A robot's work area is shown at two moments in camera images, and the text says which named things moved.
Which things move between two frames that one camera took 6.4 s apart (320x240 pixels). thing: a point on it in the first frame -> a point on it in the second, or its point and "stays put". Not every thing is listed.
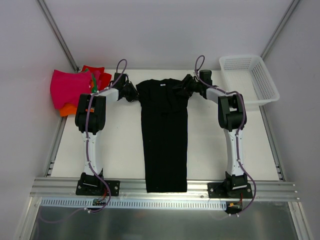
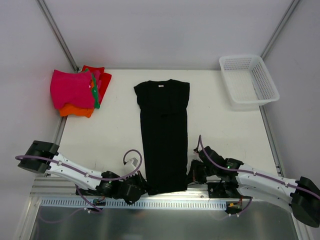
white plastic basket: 247,75 stays put
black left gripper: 132,92 -> 141,181
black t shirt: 164,106 stays put
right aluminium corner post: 287,14 stays put
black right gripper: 186,83 -> 195,172
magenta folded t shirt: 66,87 stays put
